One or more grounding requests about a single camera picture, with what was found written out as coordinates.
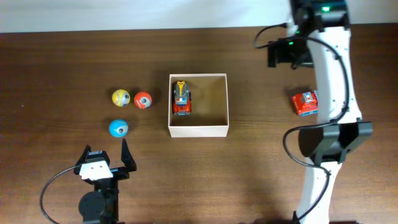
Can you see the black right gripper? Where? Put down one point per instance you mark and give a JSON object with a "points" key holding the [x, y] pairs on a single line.
{"points": [[278, 51]]}

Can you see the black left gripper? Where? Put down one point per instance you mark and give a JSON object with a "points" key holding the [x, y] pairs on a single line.
{"points": [[123, 173]]}

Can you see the blue face ball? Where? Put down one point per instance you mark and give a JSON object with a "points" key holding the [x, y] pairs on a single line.
{"points": [[118, 128]]}

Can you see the red toy fire truck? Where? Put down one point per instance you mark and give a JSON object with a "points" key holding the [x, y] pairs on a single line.
{"points": [[306, 103]]}

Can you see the red toy truck yellow crane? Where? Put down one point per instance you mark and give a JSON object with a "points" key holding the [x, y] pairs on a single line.
{"points": [[181, 99]]}

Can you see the white cardboard box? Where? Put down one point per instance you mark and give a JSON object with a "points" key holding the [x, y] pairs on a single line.
{"points": [[210, 110]]}

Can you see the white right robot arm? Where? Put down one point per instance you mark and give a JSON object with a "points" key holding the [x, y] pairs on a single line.
{"points": [[318, 36]]}

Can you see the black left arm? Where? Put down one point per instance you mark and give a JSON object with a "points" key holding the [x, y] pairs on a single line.
{"points": [[101, 205]]}

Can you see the yellow face ball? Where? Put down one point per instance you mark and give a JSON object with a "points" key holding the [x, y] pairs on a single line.
{"points": [[121, 98]]}

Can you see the red face ball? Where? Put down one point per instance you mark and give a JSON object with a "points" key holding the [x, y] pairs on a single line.
{"points": [[142, 100]]}

